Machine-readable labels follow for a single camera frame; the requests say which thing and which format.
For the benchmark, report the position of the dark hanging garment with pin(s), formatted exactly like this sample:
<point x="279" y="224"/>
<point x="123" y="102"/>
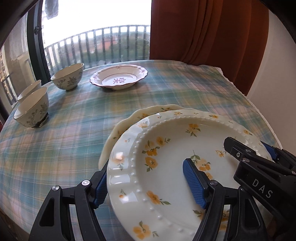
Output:
<point x="51" y="8"/>

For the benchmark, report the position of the plaid tablecloth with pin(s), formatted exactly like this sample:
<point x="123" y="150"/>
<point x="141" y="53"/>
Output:
<point x="66" y="149"/>

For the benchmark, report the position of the large yellow floral plate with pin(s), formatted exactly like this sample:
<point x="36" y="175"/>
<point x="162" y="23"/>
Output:
<point x="125" y="124"/>

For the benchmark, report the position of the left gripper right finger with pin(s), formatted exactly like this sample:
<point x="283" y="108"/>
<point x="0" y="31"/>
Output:
<point x="245" y="221"/>

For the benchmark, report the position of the black window frame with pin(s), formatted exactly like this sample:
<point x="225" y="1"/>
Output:
<point x="37" y="41"/>

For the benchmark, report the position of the beaded yellow floral plate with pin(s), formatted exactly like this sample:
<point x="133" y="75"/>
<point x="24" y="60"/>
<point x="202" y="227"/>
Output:
<point x="146" y="185"/>

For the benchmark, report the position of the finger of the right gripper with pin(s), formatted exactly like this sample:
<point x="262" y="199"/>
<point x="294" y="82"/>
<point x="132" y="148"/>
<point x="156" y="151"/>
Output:
<point x="249" y="157"/>
<point x="280" y="156"/>

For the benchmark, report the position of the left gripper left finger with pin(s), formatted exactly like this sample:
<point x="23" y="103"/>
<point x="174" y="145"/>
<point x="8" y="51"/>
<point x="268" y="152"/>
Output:
<point x="53" y="221"/>

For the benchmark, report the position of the red patterned white plate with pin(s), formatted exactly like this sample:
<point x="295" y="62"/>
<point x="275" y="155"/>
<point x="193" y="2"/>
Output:
<point x="118" y="77"/>

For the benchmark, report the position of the floral ceramic bowl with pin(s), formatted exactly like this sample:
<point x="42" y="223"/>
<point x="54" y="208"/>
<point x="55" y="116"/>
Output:
<point x="33" y="109"/>
<point x="29" y="90"/>
<point x="68" y="77"/>

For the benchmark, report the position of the balcony railing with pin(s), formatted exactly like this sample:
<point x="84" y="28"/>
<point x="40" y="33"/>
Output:
<point x="93" y="48"/>

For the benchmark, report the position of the right red curtain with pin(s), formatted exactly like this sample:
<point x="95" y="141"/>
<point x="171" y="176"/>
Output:
<point x="231" y="35"/>

